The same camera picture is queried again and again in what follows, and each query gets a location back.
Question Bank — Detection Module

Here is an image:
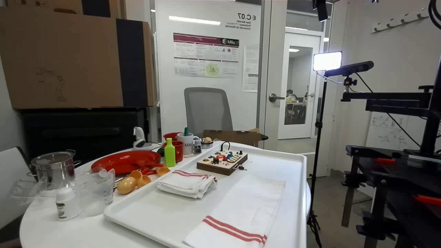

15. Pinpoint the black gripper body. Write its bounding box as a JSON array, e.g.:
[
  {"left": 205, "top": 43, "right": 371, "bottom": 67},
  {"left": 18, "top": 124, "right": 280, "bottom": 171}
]
[{"left": 313, "top": 0, "right": 331, "bottom": 22}]

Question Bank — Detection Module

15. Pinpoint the small white red-striped towel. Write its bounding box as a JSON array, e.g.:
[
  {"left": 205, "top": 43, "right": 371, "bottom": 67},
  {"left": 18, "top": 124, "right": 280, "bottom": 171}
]
[{"left": 156, "top": 168, "right": 218, "bottom": 200}]

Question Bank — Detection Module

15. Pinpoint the large white red-striped towel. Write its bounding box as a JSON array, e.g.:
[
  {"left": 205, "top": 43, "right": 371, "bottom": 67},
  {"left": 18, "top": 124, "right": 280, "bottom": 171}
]
[{"left": 182, "top": 176, "right": 287, "bottom": 248}]

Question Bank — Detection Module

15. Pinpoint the white plastic tray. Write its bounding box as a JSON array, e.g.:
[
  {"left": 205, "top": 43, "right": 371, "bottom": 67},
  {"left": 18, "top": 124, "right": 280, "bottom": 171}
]
[{"left": 102, "top": 140, "right": 310, "bottom": 248}]

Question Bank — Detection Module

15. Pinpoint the bright LED light panel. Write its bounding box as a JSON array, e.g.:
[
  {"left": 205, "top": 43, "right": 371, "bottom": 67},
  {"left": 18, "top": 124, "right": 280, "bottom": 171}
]
[{"left": 313, "top": 51, "right": 345, "bottom": 73}]

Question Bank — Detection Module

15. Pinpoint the white glass door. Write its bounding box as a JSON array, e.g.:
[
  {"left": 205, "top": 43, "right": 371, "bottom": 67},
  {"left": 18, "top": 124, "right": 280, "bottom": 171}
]
[{"left": 276, "top": 32, "right": 323, "bottom": 140}]

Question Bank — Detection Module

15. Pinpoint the white paper notice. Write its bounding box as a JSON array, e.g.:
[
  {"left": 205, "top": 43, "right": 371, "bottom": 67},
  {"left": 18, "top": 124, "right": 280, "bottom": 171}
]
[{"left": 241, "top": 44, "right": 262, "bottom": 94}]

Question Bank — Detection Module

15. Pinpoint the black light stand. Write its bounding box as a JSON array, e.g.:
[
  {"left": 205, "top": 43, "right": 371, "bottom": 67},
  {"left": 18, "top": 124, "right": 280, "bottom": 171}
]
[{"left": 306, "top": 70, "right": 329, "bottom": 248}]

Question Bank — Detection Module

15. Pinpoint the white whiteboard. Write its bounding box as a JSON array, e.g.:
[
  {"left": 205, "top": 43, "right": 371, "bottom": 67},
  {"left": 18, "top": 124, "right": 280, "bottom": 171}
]
[{"left": 364, "top": 111, "right": 431, "bottom": 151}]

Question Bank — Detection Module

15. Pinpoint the open brown cardboard box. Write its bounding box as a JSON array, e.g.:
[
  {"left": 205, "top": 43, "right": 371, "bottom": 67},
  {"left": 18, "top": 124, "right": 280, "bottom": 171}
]
[{"left": 203, "top": 128, "right": 270, "bottom": 149}]

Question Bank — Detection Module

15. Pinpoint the grey office chair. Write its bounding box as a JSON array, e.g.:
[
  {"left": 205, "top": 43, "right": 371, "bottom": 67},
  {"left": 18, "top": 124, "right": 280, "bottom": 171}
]
[{"left": 183, "top": 87, "right": 234, "bottom": 138}]

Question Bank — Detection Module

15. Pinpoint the wooden busy board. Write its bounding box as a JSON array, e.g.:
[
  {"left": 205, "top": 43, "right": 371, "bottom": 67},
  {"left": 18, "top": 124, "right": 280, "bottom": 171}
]
[{"left": 196, "top": 145, "right": 250, "bottom": 176}]

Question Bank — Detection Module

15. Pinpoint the small grey shaker jar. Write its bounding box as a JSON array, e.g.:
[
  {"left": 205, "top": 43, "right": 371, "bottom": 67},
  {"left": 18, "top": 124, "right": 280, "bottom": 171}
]
[{"left": 192, "top": 136, "right": 204, "bottom": 156}]

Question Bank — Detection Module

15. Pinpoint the red bowl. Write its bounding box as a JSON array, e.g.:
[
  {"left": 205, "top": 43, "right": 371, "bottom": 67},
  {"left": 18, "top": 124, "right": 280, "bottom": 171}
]
[{"left": 163, "top": 131, "right": 183, "bottom": 142}]

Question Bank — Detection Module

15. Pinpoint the red mug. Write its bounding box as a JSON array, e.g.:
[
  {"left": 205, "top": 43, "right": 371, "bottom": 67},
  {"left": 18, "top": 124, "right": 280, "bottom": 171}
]
[{"left": 172, "top": 139, "right": 186, "bottom": 162}]

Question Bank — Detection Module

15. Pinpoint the green plastic bottle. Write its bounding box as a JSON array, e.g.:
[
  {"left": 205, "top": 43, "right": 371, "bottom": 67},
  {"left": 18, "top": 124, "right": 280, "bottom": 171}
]
[{"left": 163, "top": 136, "right": 178, "bottom": 168}]

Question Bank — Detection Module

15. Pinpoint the orange toy food piece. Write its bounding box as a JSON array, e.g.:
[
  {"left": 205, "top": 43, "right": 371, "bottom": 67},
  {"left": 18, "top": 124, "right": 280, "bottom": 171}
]
[
  {"left": 116, "top": 175, "right": 138, "bottom": 197},
  {"left": 153, "top": 164, "right": 171, "bottom": 178},
  {"left": 130, "top": 168, "right": 152, "bottom": 189}
]

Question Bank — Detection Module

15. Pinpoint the red plate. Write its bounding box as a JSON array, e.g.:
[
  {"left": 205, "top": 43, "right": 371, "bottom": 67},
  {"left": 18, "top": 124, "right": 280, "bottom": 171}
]
[{"left": 90, "top": 149, "right": 163, "bottom": 178}]

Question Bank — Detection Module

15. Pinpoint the large cardboard box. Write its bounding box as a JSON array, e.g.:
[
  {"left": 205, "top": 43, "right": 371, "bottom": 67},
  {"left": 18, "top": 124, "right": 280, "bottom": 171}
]
[{"left": 0, "top": 5, "right": 159, "bottom": 110}]

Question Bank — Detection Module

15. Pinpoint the black cabinet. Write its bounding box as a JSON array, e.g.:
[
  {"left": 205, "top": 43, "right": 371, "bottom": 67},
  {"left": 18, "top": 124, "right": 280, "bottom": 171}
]
[{"left": 19, "top": 107, "right": 150, "bottom": 164}]

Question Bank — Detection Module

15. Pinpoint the clear plastic bag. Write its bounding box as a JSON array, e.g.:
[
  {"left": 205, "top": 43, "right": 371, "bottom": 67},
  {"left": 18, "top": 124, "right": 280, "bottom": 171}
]
[{"left": 75, "top": 167, "right": 117, "bottom": 218}]

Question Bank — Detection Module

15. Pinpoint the clear glass pitcher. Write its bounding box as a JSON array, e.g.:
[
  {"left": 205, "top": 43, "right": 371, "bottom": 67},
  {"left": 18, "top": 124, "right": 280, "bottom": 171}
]
[{"left": 29, "top": 149, "right": 81, "bottom": 190}]

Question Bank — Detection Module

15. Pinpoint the small white bottle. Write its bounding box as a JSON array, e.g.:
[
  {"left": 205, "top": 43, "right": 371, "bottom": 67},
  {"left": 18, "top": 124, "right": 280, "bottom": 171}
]
[{"left": 54, "top": 185, "right": 81, "bottom": 222}]

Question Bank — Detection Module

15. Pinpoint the black stereo camera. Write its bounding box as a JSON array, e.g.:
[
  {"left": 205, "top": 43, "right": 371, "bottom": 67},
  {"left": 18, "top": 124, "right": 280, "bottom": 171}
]
[{"left": 323, "top": 59, "right": 376, "bottom": 78}]

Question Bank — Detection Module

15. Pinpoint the white coat hook rail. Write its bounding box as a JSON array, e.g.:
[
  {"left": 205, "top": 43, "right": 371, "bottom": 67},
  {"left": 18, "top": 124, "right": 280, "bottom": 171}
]
[{"left": 371, "top": 7, "right": 431, "bottom": 34}]

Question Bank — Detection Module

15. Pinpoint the black hanging cable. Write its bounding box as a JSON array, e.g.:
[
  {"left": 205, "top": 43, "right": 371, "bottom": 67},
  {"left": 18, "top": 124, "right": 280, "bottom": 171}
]
[{"left": 426, "top": 0, "right": 441, "bottom": 32}]

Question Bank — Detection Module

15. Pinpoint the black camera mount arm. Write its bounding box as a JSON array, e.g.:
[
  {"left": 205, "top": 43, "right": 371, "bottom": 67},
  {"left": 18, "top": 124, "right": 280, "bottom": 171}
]
[{"left": 341, "top": 74, "right": 436, "bottom": 117}]

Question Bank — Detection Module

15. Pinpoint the wall poster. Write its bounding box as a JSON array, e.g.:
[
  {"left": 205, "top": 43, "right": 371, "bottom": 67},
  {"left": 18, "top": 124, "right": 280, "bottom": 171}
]
[{"left": 172, "top": 32, "right": 241, "bottom": 80}]

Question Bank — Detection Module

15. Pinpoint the white handled jug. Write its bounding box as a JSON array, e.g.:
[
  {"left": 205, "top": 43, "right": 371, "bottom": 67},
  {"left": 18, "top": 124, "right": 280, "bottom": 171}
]
[{"left": 181, "top": 132, "right": 197, "bottom": 158}]

